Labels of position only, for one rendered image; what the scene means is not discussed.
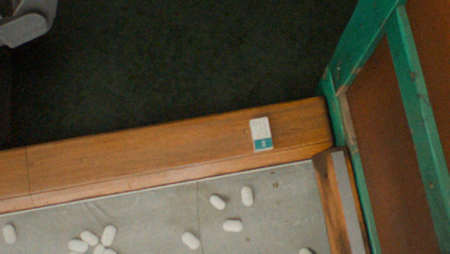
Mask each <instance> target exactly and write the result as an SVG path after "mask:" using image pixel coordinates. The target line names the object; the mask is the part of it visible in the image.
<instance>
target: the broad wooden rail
mask: <svg viewBox="0 0 450 254"><path fill-rule="evenodd" d="M265 117H268V124H269V129H270V130H271V135H272V143H273V149H269V150H265V151H260V152H255V149H254V144H253V140H252V131H251V126H250V120H255V119H260V118H265ZM332 147H336V145H335V137H334V136H333V130H332V125H331V121H330V116H329V110H328V105H327V101H326V98H325V96H317V97H312V98H307V99H301V100H291V101H286V102H281V103H276V104H266V105H261V106H256V107H255V108H250V109H240V110H235V111H230V112H225V113H215V114H210V115H204V116H199V117H194V118H190V119H184V120H179V121H169V122H164V123H159V124H154V125H144V126H138V127H133V128H128V129H123V130H118V131H113V132H108V133H98V134H93V135H88V136H82V137H73V138H68V139H62V141H58V140H57V141H53V142H48V143H43V144H37V145H27V146H22V147H17V148H12V149H7V150H0V215H5V214H9V213H14V212H20V211H29V210H33V209H38V208H43V207H47V206H53V205H57V204H63V203H71V202H77V201H81V200H87V199H96V198H101V197H105V196H111V195H116V194H120V193H125V192H131V191H139V190H144V189H149V188H155V187H160V186H169V185H174V184H179V183H183V182H189V181H193V180H199V179H204V178H213V177H218V176H223V175H229V174H237V173H242V172H247V170H256V169H262V168H266V167H272V166H280V165H286V164H290V163H296V162H305V160H310V159H311V157H312V156H313V155H314V154H318V153H320V152H322V151H325V150H326V149H328V148H332Z"/></svg>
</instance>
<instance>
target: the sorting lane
mask: <svg viewBox="0 0 450 254"><path fill-rule="evenodd" d="M245 186H249V187H251V189H252V194H253V203H252V205H251V206H245V205H244V203H243V200H242V189H243V188H244V187H245ZM213 195H216V196H219V197H220V198H221V199H222V200H223V201H224V202H225V207H224V208H223V209H221V210H220V209H218V208H217V207H215V206H213V205H212V203H211V196H213ZM225 220H239V221H241V222H242V224H243V229H242V230H241V231H225V230H224V229H223V222H224V221H225ZM8 224H10V225H12V226H13V227H14V233H16V236H17V239H16V240H15V241H14V242H13V243H12V244H8V243H7V242H6V238H5V236H4V235H3V232H2V229H3V227H5V226H6V225H8ZM108 225H113V226H114V227H115V230H116V233H115V236H114V238H113V242H112V243H111V244H110V245H109V246H105V245H104V250H105V249H108V248H111V249H112V250H114V252H115V253H118V254H300V250H301V249H302V248H308V249H309V250H310V251H311V253H312V254H331V250H330V245H329V236H328V230H327V226H326V222H325V219H324V214H323V210H322V205H321V198H320V193H319V190H318V186H317V178H316V174H315V169H314V167H313V164H312V159H310V160H305V162H296V163H290V164H286V165H280V166H272V167H266V168H262V169H256V170H247V172H242V173H237V174H229V175H223V176H218V177H213V178H204V179H199V180H193V181H189V182H183V183H179V184H174V185H169V186H160V187H155V188H149V189H144V190H135V191H131V192H125V193H120V194H116V195H111V196H105V197H101V198H96V199H87V200H81V201H77V202H71V203H63V204H57V205H53V206H47V207H43V208H38V209H33V210H29V211H20V212H14V213H9V214H5V215H0V254H69V253H70V252H72V251H74V250H71V249H70V248H69V247H68V243H69V242H70V241H71V240H73V239H78V240H80V241H84V240H82V239H81V236H80V235H81V233H82V231H90V232H91V233H92V234H93V235H96V236H97V237H98V243H97V244H96V245H90V244H88V243H87V242H86V243H87V244H88V249H87V251H85V252H82V253H84V254H93V253H94V252H95V251H94V249H96V246H97V245H99V244H102V243H101V238H102V235H103V233H104V228H105V227H107V226H108ZM186 232H190V233H191V234H193V235H194V236H196V237H197V239H198V240H199V242H200V245H199V247H198V248H191V247H190V246H188V245H187V244H186V243H185V242H184V241H182V234H183V233H186ZM84 242H85V241H84Z"/></svg>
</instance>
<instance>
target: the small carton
mask: <svg viewBox="0 0 450 254"><path fill-rule="evenodd" d="M250 126H251V131H252V140H253V144H254V149H255V152H260V151H265V150H269V149H273V143H272V135H271V130H270V129H269V124H268V117H265V118H260V119H255V120H250Z"/></svg>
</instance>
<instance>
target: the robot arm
mask: <svg viewBox="0 0 450 254"><path fill-rule="evenodd" d="M57 2H58V0H0V46H3V45H8V46H9V47H11V48H13V47H17V46H19V45H21V44H23V43H26V42H29V40H31V39H34V38H36V37H38V36H40V35H44V34H46V33H47V32H48V31H49V29H50V27H52V24H53V18H55V13H56V7H57Z"/></svg>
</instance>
